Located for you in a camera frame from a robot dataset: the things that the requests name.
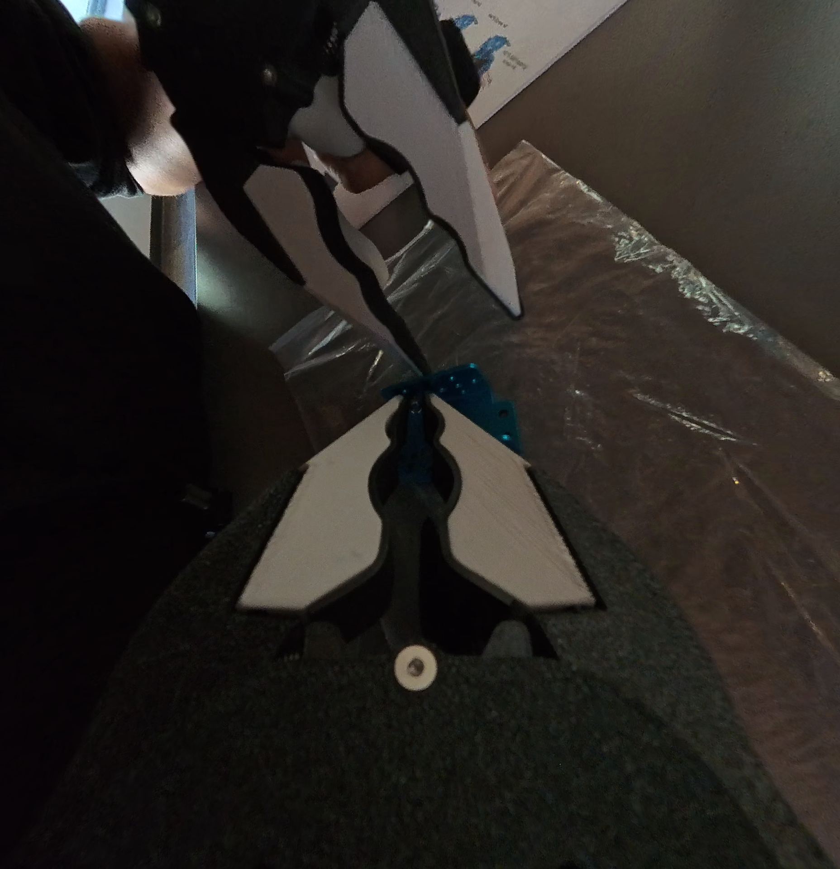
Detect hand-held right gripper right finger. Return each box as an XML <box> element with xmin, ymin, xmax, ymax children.
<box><xmin>428</xmin><ymin>395</ymin><xmax>597</xmax><ymax>609</ymax></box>

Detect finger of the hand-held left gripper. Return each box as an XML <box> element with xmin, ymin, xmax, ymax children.
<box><xmin>317</xmin><ymin>0</ymin><xmax>524</xmax><ymax>320</ymax></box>
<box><xmin>242</xmin><ymin>162</ymin><xmax>426</xmax><ymax>373</ymax></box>

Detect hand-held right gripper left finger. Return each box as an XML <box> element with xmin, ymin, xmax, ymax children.
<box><xmin>235</xmin><ymin>396</ymin><xmax>404</xmax><ymax>613</ymax></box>

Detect blue perforated metal bracket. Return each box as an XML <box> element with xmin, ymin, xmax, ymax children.
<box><xmin>382</xmin><ymin>364</ymin><xmax>523</xmax><ymax>490</ymax></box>

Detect grey desk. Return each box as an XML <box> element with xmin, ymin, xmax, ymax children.
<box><xmin>148</xmin><ymin>0</ymin><xmax>840</xmax><ymax>869</ymax></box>

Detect person's left hand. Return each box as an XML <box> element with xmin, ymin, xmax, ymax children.
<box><xmin>335</xmin><ymin>153</ymin><xmax>397</xmax><ymax>198</ymax></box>

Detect clear plastic bag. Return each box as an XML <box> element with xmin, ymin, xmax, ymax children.
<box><xmin>271</xmin><ymin>139</ymin><xmax>840</xmax><ymax>869</ymax></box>

